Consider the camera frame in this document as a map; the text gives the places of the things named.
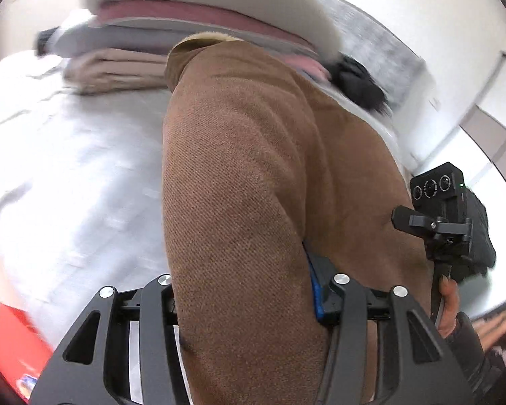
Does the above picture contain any red box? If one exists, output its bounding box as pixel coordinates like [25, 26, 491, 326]
[0, 303, 56, 402]

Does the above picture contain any bed with grey checked bedspread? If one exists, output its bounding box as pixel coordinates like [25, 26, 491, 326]
[0, 48, 415, 349]

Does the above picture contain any white cabinet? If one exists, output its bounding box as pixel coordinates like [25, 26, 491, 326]
[459, 51, 506, 178]

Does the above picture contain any black jacket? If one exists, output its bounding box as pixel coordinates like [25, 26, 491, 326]
[322, 53, 391, 115]

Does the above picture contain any beige folded blanket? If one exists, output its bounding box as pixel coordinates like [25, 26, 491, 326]
[62, 47, 171, 96]

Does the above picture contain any person's right hand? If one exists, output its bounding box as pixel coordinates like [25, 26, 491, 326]
[437, 276, 460, 339]

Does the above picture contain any dark knitted cloth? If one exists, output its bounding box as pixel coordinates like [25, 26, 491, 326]
[34, 27, 62, 56]

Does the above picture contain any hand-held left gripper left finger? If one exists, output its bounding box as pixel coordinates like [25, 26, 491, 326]
[29, 274, 191, 405]

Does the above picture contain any brown coat with fur collar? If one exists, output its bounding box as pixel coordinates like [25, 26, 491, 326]
[162, 31, 438, 405]

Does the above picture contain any pink folded blanket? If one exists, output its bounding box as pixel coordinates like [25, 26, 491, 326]
[95, 0, 333, 83]

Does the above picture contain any grey quilted mat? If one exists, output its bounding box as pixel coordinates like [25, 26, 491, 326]
[308, 0, 427, 108]

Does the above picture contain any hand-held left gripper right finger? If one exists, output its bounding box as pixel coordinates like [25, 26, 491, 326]
[305, 244, 474, 405]

